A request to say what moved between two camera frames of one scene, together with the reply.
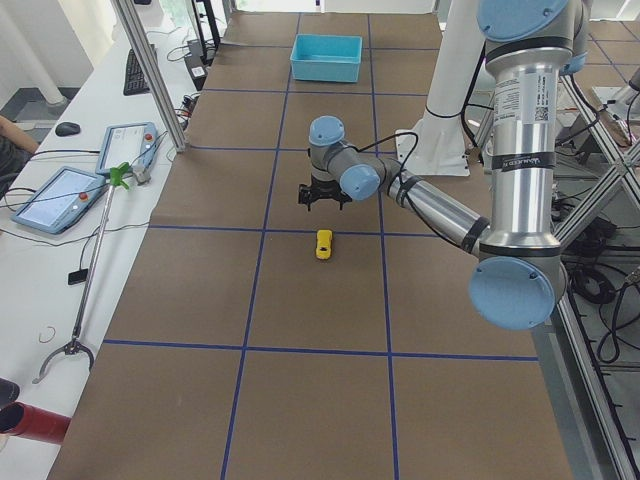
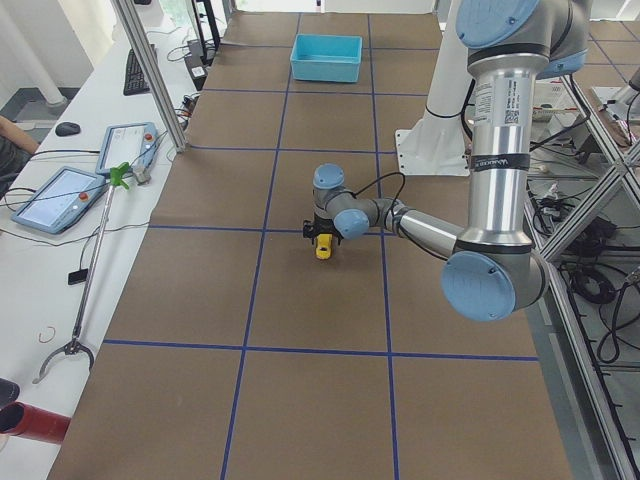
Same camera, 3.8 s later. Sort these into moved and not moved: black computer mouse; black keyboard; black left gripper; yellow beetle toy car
Moved: black left gripper
Not moved: black computer mouse; black keyboard; yellow beetle toy car
